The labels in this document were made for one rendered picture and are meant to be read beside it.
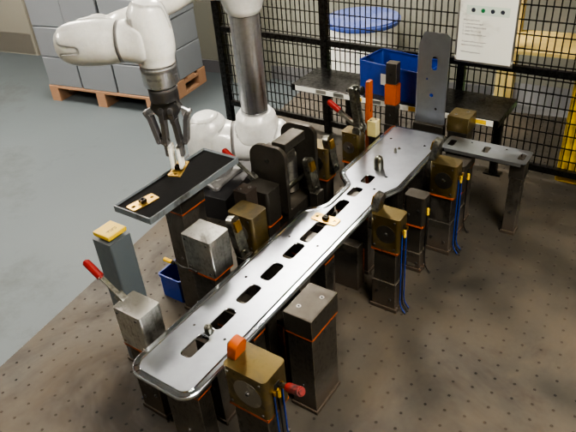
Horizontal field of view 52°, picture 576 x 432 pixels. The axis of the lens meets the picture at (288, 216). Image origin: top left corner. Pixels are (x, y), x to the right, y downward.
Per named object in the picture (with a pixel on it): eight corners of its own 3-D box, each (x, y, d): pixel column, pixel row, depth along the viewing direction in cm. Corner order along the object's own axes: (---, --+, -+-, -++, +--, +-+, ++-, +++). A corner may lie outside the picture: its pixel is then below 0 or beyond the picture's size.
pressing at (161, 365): (197, 411, 122) (195, 407, 121) (122, 369, 133) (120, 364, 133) (450, 138, 214) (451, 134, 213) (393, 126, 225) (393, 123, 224)
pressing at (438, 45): (443, 126, 219) (450, 34, 201) (414, 120, 225) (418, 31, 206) (444, 125, 220) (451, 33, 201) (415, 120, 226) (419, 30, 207)
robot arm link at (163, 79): (169, 69, 143) (173, 93, 147) (180, 57, 151) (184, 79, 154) (133, 70, 145) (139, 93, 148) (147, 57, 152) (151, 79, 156)
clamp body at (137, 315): (167, 422, 156) (137, 321, 136) (135, 403, 162) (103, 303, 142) (186, 402, 161) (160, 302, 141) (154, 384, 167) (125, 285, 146)
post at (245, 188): (260, 298, 193) (246, 194, 171) (248, 293, 195) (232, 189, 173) (268, 290, 196) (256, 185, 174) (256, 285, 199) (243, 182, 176)
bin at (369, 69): (421, 106, 228) (423, 74, 221) (358, 89, 247) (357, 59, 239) (444, 93, 238) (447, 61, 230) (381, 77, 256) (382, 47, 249)
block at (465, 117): (459, 205, 229) (469, 118, 209) (440, 200, 233) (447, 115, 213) (467, 195, 235) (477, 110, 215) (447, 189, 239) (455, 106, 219)
